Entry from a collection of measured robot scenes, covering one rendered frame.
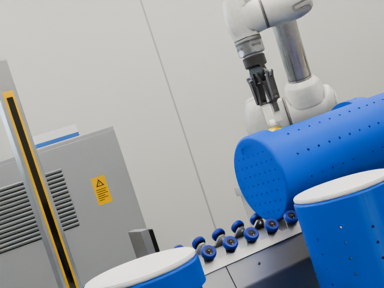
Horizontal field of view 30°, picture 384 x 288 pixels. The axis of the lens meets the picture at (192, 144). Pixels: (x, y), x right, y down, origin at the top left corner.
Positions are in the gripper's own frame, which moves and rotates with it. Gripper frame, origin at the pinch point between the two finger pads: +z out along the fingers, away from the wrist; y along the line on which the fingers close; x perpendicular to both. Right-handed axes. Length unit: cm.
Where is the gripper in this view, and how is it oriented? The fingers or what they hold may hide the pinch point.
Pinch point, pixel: (272, 114)
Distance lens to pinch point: 238.6
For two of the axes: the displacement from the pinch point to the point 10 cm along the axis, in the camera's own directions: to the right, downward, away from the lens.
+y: 4.4, -1.4, -8.9
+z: 3.2, 9.5, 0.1
